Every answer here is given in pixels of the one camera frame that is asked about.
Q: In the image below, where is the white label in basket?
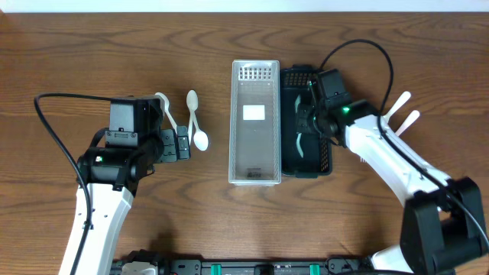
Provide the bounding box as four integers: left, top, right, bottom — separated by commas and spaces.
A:
242, 105, 265, 121

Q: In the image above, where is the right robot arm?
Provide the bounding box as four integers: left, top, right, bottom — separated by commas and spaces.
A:
296, 70, 488, 274

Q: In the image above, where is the clear plastic basket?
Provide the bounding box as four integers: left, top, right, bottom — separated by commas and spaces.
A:
228, 60, 281, 186

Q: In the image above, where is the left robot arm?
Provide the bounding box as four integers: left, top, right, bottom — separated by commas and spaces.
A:
60, 92, 190, 274

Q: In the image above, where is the white fork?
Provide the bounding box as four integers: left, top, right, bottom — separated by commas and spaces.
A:
384, 91, 412, 123

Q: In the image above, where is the white spoon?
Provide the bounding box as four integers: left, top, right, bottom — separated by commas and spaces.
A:
395, 110, 420, 136
155, 92, 177, 132

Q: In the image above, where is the white spoon bowl up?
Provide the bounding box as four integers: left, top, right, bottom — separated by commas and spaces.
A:
186, 90, 198, 144

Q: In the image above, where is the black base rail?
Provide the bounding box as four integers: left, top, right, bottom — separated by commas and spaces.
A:
110, 250, 413, 275

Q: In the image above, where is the white spoon bowl down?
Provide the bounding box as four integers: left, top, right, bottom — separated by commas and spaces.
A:
192, 112, 209, 151

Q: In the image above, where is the pale green fork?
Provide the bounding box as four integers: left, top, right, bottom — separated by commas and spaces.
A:
294, 95, 304, 158

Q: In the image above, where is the black plastic basket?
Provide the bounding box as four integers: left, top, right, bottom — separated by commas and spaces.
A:
280, 65, 332, 178

